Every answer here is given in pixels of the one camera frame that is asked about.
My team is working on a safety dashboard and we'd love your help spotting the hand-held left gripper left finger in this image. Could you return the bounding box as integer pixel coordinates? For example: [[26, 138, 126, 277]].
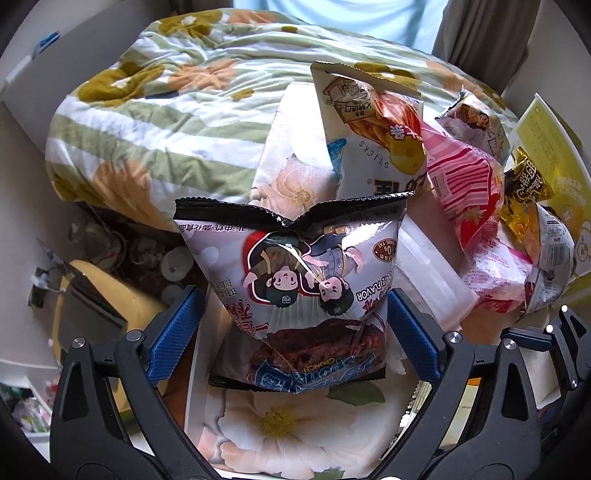
[[48, 285, 222, 480]]

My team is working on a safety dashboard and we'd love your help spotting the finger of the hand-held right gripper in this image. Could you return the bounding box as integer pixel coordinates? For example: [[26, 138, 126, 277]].
[[522, 305, 586, 392]]

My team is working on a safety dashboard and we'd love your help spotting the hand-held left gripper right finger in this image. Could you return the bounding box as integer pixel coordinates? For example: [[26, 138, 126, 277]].
[[369, 288, 543, 480]]

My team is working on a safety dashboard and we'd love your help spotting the black-edged cartoon snack bag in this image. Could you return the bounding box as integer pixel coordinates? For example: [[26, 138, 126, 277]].
[[173, 191, 417, 393]]

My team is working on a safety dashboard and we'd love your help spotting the yellow brown snack bag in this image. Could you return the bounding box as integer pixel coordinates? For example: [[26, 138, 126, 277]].
[[499, 147, 555, 259]]

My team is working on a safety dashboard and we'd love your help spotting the yellow cardboard box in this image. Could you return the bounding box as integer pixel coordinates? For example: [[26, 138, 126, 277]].
[[515, 92, 591, 282]]

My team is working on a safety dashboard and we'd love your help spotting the yellow stool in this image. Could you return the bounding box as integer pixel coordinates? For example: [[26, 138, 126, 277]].
[[51, 259, 171, 416]]

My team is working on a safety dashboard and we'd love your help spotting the white plastic pack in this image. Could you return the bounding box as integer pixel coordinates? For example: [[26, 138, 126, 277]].
[[399, 222, 481, 333]]

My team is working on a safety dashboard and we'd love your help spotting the black glossy box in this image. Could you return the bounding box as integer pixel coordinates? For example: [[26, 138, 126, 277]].
[[60, 272, 127, 344]]

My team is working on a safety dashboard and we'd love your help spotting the pink snack packet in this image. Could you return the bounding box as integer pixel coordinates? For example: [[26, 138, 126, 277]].
[[462, 222, 534, 315]]

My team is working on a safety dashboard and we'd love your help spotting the grey white snack bag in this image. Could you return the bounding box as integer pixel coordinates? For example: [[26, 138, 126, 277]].
[[526, 205, 577, 319]]

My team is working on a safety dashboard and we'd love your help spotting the white floral bed sheet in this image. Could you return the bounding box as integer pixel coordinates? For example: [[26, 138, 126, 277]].
[[185, 83, 426, 476]]

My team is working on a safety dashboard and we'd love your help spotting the pink striped snack bag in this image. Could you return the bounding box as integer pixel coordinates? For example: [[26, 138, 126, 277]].
[[422, 122, 506, 252]]

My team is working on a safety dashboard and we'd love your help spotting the colourful clutter pile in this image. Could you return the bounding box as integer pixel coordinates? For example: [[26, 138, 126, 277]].
[[0, 369, 52, 435]]

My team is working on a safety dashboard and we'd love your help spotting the white sticks snack bag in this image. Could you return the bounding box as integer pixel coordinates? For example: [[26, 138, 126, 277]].
[[310, 60, 435, 201]]

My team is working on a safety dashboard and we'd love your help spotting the green striped floral blanket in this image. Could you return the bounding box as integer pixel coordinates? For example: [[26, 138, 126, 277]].
[[46, 9, 513, 232]]

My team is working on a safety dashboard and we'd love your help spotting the beige cartoon snack bag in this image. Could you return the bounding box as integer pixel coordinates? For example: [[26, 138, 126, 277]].
[[435, 90, 512, 162]]

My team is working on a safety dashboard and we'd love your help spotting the brown curtain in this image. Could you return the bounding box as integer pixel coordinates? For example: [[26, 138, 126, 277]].
[[431, 0, 522, 97]]

